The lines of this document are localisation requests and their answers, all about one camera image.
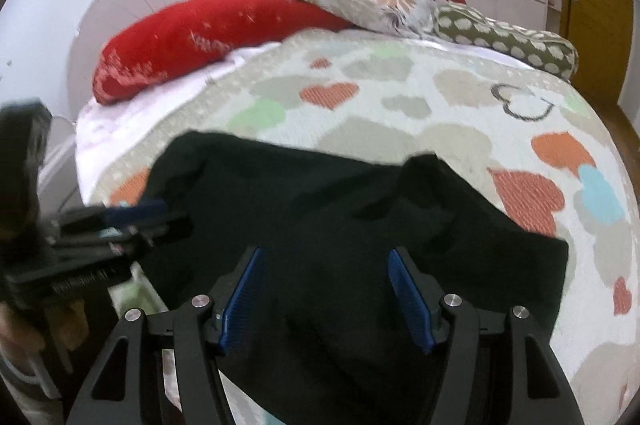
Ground black pants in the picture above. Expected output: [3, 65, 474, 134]
[141, 132, 568, 424]

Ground left hand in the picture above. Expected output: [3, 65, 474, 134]
[1, 301, 89, 358]

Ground white bed sheet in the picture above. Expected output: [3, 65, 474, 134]
[75, 42, 278, 203]

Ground large red pillow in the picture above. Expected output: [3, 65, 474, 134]
[92, 0, 350, 105]

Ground heart patterned quilt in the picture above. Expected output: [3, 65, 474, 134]
[87, 29, 639, 424]

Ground green dotted pillow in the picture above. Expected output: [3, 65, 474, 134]
[433, 2, 579, 82]

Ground floral grey pillow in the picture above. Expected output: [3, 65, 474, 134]
[302, 0, 447, 39]

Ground brown wooden door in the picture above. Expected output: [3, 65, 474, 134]
[566, 0, 634, 107]

